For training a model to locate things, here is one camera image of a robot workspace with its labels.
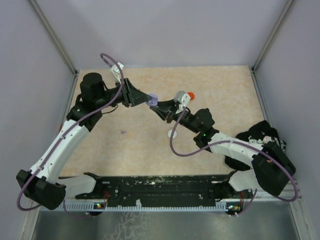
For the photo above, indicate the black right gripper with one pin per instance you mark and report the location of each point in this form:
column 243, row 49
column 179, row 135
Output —
column 167, row 106

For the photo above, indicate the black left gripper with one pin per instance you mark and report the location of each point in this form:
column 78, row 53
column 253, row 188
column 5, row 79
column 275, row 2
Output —
column 132, row 96

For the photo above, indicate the purple round charging case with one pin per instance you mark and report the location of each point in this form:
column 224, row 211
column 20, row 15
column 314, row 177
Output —
column 153, row 101

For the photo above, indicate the white round charging case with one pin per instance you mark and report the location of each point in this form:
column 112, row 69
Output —
column 172, row 134

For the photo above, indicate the orange round charging case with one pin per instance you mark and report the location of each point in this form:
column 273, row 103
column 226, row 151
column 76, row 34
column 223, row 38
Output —
column 191, row 95

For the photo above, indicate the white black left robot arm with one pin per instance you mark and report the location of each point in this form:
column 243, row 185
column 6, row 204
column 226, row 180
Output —
column 42, row 183

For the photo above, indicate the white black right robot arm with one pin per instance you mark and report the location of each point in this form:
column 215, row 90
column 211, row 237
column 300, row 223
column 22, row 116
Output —
column 269, row 167

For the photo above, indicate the black floral cloth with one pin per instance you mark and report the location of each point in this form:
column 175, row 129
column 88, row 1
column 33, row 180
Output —
column 260, row 133

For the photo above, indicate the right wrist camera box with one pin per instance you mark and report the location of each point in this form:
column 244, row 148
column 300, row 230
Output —
column 181, row 99

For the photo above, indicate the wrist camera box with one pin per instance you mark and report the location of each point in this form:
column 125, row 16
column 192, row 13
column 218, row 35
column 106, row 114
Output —
column 181, row 99
column 116, row 72

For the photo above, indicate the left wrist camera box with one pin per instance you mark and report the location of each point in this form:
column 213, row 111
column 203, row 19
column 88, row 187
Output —
column 116, row 72

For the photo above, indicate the aluminium frame post left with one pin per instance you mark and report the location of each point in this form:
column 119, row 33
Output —
column 54, row 38

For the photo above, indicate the aluminium frame post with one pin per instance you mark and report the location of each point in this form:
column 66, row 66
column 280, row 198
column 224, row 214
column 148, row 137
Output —
column 54, row 38
column 289, row 4

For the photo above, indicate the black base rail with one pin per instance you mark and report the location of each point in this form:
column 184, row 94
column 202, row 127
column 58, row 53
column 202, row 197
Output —
column 163, row 191

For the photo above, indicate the aluminium frame post right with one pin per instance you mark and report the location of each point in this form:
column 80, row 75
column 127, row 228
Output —
column 289, row 4

